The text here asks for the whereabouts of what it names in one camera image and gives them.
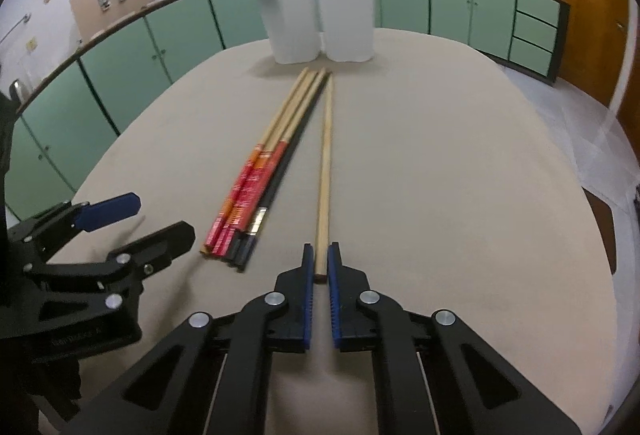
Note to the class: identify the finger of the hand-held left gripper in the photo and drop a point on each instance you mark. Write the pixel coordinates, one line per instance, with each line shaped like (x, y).
(165, 240)
(110, 211)

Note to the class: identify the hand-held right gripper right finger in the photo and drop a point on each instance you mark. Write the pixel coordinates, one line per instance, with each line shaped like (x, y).
(334, 305)

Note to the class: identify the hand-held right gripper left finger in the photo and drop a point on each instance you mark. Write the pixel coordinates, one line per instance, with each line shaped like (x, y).
(309, 295)

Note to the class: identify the black chopstick with gold band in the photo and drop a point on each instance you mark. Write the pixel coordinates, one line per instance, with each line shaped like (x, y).
(280, 187)
(234, 255)

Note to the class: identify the plain wooden chopstick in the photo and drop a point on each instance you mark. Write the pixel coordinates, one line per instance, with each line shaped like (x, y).
(326, 155)

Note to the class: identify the white plastic utensil holder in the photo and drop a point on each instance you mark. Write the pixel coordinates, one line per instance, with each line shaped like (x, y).
(345, 15)

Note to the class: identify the green lower kitchen cabinets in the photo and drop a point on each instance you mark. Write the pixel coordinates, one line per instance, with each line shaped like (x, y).
(185, 30)

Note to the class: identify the plain wooden door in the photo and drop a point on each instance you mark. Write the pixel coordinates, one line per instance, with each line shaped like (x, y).
(631, 115)

